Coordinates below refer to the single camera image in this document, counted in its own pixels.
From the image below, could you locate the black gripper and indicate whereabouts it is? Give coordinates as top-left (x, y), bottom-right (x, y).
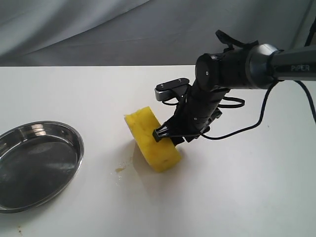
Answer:
top-left (153, 83), bottom-right (229, 145)

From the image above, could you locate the yellow sponge block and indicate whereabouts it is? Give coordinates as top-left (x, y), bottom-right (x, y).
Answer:
top-left (124, 107), bottom-right (182, 172)

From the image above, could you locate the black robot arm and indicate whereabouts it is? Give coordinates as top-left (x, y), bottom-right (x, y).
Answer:
top-left (153, 44), bottom-right (316, 145)

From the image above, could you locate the small brown liquid spill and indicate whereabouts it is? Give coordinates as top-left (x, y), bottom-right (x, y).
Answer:
top-left (115, 162), bottom-right (131, 179)

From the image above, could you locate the round stainless steel dish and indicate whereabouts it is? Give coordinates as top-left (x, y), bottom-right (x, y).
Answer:
top-left (0, 121), bottom-right (84, 214)

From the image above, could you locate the grey backdrop cloth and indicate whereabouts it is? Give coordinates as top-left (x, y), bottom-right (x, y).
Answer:
top-left (0, 0), bottom-right (316, 66)

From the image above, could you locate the black stand pole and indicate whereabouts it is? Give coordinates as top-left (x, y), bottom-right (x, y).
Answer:
top-left (304, 19), bottom-right (316, 47)

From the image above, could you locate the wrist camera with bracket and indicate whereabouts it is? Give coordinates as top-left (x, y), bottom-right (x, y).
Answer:
top-left (155, 78), bottom-right (190, 102)

